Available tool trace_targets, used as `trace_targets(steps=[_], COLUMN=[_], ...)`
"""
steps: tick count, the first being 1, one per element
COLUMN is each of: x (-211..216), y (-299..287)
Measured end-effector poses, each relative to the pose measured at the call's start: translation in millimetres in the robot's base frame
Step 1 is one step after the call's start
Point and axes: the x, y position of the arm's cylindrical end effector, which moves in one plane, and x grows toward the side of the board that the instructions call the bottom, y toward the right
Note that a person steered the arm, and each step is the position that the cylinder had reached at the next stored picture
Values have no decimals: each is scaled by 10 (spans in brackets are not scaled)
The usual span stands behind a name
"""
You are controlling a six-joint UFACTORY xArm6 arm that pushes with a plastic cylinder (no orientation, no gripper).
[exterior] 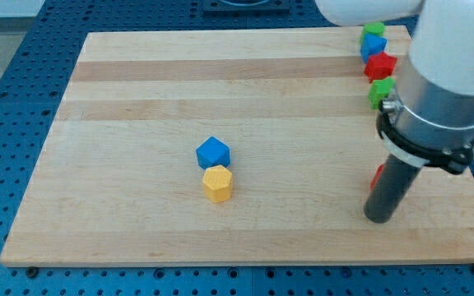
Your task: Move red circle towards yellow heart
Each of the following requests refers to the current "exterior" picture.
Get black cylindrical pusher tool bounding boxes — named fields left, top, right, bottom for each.
left=364, top=155, right=421, bottom=224

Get red circle block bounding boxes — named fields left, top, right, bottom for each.
left=369, top=164, right=385, bottom=190

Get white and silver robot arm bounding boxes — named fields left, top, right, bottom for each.
left=315, top=0, right=474, bottom=223

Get green circle block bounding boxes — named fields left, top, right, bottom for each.
left=360, top=21, right=386, bottom=43

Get green star block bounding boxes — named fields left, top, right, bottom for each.
left=368, top=76, right=395, bottom=109

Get red star block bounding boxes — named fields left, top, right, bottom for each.
left=364, top=52, right=398, bottom=83

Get blue pentagon block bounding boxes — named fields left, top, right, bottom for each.
left=360, top=34, right=388, bottom=63

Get yellow hexagon block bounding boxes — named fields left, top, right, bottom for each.
left=202, top=165, right=233, bottom=203

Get blue cube block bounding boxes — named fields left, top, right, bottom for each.
left=196, top=136, right=230, bottom=169

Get wooden board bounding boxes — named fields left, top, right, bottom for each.
left=0, top=27, right=474, bottom=267

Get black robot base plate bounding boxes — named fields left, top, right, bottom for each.
left=202, top=0, right=290, bottom=15

